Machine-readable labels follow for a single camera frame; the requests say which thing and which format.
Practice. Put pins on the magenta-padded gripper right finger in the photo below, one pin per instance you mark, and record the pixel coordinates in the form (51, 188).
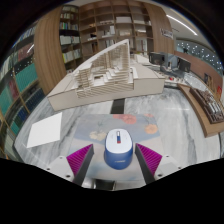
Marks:
(150, 159)

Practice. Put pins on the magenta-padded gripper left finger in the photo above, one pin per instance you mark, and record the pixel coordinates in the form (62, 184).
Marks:
(80, 160)

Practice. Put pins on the blue and white computer mouse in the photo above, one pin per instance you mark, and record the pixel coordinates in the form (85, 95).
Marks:
(118, 148)

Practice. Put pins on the white paper sheet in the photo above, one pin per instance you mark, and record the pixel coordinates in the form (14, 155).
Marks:
(45, 131)

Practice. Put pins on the brown building model on board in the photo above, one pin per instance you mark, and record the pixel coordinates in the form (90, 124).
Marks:
(208, 110)

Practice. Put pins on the white stepped architectural model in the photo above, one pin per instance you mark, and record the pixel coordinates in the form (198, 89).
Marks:
(106, 83)

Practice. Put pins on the bookshelf with colourful books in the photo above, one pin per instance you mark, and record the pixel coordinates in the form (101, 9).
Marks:
(20, 86)

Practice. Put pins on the grey house model on base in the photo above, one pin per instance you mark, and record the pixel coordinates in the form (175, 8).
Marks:
(158, 59)

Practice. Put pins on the group of small ceiling lights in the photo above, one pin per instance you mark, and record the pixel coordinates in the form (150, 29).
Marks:
(200, 51)

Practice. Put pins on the dark bookshelf with white books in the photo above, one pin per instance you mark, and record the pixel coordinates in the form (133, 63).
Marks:
(70, 36)

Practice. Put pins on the wooden open shelf unit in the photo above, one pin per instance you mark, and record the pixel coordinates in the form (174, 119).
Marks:
(123, 23)

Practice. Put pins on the long ceiling light strip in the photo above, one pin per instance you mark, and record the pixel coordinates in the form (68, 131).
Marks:
(181, 24)

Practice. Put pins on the red wall sign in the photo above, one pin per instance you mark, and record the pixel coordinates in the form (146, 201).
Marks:
(219, 91)

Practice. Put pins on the framed wall poster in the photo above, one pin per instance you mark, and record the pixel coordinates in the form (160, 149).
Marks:
(166, 33)

